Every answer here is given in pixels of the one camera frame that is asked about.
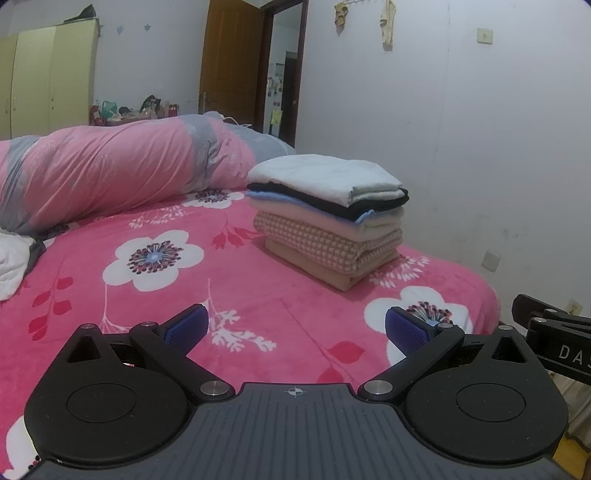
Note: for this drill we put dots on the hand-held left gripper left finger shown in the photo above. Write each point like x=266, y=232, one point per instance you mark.
x=187, y=331

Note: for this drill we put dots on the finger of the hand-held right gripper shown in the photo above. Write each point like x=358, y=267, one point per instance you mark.
x=524, y=309

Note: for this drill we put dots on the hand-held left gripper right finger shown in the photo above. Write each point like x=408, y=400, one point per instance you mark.
x=406, y=333

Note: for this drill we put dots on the white shirt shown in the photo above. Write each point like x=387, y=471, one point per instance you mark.
x=318, y=177

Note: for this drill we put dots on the pink floral blanket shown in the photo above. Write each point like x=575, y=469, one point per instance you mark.
x=277, y=300

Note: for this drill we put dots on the beige folded cloth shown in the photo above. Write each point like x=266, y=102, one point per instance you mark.
x=314, y=267

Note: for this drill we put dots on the blue folded garment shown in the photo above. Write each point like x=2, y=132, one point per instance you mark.
x=367, y=216

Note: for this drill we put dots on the black folded garment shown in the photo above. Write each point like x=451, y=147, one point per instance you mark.
x=378, y=206

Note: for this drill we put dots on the pink and grey duvet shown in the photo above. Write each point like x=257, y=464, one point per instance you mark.
x=115, y=170

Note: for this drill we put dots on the white bulky garment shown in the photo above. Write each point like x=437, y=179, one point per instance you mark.
x=11, y=263

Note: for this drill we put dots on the red box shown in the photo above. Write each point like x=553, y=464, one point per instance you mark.
x=172, y=110

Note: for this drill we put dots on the black handbag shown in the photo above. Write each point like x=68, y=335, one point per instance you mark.
x=150, y=104

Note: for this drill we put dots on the green plastic bag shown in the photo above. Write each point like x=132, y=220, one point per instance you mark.
x=108, y=110

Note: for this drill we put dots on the white refrigerator with magnets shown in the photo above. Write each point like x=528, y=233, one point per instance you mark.
x=276, y=92

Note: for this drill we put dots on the brown wooden door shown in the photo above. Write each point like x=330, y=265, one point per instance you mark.
x=231, y=55

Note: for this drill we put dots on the pale yellow wardrobe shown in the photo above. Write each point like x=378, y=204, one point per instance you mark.
x=46, y=78

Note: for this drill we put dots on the long yellowish hanging cloth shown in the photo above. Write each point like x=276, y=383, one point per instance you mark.
x=388, y=25

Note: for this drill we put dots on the small brownish hanging cloth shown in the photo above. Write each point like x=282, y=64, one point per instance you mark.
x=340, y=16

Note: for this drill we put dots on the dark bundle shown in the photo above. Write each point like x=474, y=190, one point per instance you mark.
x=83, y=14

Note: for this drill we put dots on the white wall socket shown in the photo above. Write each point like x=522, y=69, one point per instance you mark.
x=574, y=306
x=490, y=261

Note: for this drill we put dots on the white wall switch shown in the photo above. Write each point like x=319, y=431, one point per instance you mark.
x=485, y=36

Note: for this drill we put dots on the white wall hook rail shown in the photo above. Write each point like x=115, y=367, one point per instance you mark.
x=364, y=2

